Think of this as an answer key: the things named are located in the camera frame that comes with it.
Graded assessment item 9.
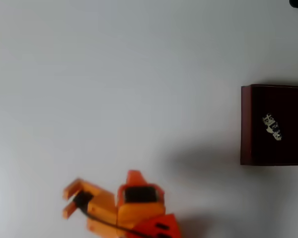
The dark blue camera cable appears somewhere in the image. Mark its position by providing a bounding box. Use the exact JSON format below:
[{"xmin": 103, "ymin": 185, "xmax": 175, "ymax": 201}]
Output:
[{"xmin": 74, "ymin": 198, "xmax": 162, "ymax": 238}]

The small black camera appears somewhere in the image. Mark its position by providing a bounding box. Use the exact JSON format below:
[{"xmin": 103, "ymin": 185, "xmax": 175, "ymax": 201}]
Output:
[{"xmin": 73, "ymin": 192, "xmax": 94, "ymax": 209}]

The dark red open box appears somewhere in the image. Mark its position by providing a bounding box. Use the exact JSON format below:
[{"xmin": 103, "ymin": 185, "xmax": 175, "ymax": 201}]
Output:
[{"xmin": 240, "ymin": 84, "xmax": 298, "ymax": 166}]

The orange camera mount bracket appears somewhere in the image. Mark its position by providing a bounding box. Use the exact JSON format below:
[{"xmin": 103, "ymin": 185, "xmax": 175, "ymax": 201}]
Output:
[{"xmin": 62, "ymin": 178, "xmax": 119, "ymax": 236}]

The small white figurine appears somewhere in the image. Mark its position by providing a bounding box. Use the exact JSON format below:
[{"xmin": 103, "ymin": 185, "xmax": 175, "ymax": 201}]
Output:
[{"xmin": 262, "ymin": 113, "xmax": 283, "ymax": 142}]

